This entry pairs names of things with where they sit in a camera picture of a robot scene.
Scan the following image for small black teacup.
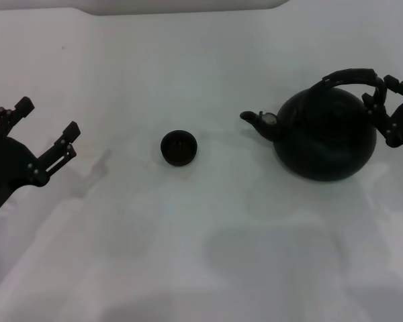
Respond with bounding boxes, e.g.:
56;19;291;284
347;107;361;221
160;129;199;167

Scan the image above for black round teapot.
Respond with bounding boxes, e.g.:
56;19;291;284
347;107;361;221
240;68;388;182

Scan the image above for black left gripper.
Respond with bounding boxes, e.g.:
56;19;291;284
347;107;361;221
0;96;82;219

